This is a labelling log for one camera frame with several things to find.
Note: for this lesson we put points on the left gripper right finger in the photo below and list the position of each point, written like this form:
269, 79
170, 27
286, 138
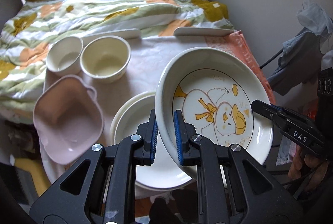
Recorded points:
232, 186

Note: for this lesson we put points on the cream duck pattern bowl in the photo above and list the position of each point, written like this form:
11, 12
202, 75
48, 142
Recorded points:
106, 59

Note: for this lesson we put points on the white plate under stack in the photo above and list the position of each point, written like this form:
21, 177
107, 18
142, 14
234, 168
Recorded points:
122, 119

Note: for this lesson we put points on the white floral tablecloth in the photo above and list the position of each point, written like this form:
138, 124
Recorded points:
148, 59

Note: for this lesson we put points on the pink square bowl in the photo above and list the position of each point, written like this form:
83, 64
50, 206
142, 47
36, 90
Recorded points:
68, 119

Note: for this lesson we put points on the small white bowl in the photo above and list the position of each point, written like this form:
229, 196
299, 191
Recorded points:
64, 56

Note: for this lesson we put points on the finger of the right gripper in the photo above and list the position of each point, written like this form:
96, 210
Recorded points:
280, 116

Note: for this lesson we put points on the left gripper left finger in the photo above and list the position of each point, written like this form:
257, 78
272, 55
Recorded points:
100, 186

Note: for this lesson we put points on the white tray table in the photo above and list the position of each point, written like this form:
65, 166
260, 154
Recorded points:
136, 33

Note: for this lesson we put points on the duck pattern oval dish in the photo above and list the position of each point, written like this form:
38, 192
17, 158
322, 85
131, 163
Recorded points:
214, 91

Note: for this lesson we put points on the floral green yellow duvet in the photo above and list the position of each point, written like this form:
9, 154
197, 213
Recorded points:
27, 37

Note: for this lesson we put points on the hanging grey clothes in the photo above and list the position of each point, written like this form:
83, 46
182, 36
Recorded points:
301, 55

